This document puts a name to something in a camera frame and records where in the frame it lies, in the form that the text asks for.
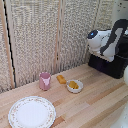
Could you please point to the white floral rim plate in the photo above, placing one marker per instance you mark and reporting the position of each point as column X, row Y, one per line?
column 31, row 113

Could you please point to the golden bread piece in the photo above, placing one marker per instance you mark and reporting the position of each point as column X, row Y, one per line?
column 61, row 79

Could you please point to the yellow food in bowl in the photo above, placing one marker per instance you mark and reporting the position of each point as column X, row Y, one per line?
column 73, row 85

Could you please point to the pink cup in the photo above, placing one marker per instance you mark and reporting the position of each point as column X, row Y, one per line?
column 44, row 82

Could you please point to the small white bowl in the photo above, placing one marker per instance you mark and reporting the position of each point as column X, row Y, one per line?
column 74, row 90

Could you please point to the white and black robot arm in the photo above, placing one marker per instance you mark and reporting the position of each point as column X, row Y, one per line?
column 106, row 41

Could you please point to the woven beige folding screen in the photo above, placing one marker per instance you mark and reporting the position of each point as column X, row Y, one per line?
column 30, row 36

